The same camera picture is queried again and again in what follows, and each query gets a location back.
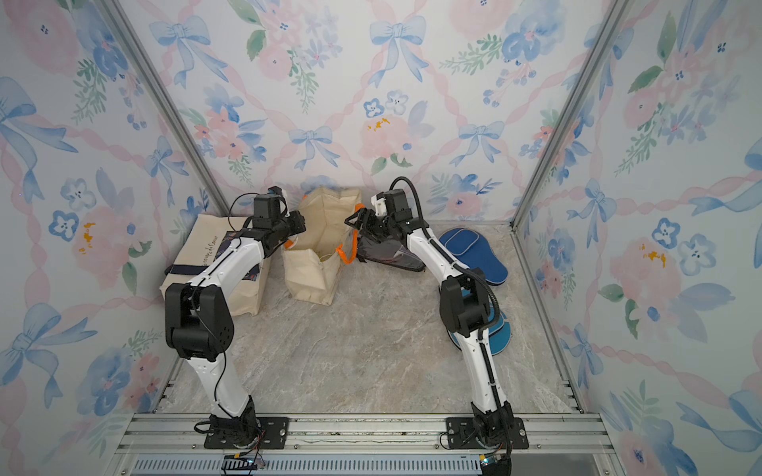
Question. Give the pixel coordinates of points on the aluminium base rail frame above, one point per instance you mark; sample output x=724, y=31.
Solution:
x=385, y=444

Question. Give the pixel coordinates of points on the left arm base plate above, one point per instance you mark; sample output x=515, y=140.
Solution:
x=270, y=432

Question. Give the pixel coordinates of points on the aluminium corner post right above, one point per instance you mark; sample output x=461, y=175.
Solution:
x=601, y=47

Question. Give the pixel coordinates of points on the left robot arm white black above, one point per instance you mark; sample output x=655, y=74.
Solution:
x=199, y=323

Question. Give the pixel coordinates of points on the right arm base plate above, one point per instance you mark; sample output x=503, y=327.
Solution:
x=462, y=434

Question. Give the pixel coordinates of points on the aluminium corner post left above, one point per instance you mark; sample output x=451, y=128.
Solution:
x=117, y=20

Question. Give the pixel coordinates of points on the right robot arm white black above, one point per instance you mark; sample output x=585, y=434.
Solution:
x=468, y=306

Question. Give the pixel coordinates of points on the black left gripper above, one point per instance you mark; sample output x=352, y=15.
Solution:
x=301, y=222

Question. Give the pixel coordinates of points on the teal paddle case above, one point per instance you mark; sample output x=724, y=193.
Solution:
x=499, y=333

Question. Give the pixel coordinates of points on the canvas bag navy handles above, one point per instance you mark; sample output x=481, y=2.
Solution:
x=207, y=250

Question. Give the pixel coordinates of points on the blue paddle case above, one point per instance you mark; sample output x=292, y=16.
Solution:
x=474, y=250

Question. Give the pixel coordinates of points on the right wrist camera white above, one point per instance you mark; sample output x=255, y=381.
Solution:
x=379, y=204

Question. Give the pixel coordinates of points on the aluminium corner post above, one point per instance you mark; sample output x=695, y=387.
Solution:
x=117, y=20
x=601, y=47

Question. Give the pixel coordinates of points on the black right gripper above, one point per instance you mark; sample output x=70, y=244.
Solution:
x=363, y=220

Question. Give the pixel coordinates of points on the canvas bag orange handles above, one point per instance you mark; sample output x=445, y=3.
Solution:
x=313, y=260

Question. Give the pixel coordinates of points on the black paddle case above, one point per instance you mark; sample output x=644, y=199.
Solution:
x=388, y=252

